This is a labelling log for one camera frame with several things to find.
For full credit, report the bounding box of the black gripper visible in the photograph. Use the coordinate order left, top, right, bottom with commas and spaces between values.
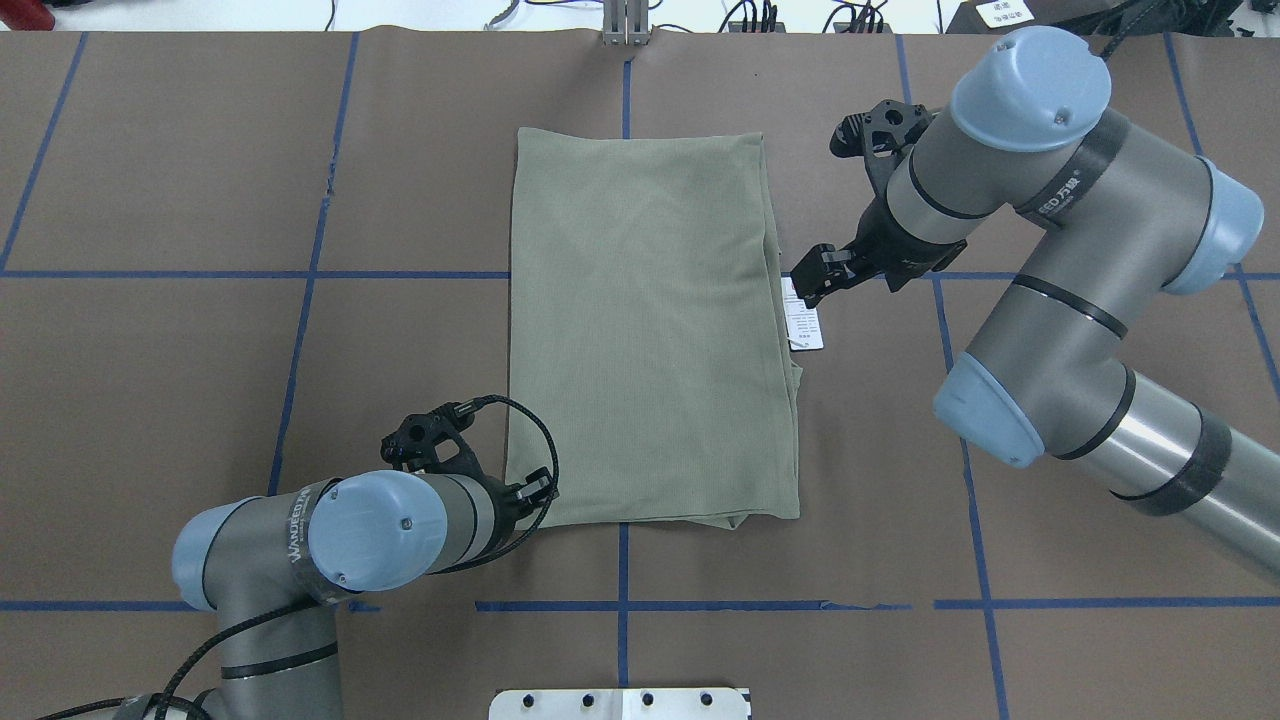
481, 466, 559, 551
788, 197, 966, 309

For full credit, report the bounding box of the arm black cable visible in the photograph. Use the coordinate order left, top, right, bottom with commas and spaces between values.
40, 395, 561, 720

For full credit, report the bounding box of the white paper hang tag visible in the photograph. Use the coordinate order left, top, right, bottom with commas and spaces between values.
780, 275, 826, 352

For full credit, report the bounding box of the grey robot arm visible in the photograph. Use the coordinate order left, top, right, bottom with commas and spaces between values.
116, 468, 558, 719
790, 26, 1279, 579

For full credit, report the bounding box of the green long-sleeve shirt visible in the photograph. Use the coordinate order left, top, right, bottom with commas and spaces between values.
509, 127, 803, 529

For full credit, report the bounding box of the aluminium camera post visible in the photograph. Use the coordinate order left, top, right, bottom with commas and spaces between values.
600, 0, 652, 47

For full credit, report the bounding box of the red cylindrical bottle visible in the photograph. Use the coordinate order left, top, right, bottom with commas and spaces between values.
0, 0, 56, 31

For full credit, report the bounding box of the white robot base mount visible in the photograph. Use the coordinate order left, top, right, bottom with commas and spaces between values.
488, 687, 753, 719

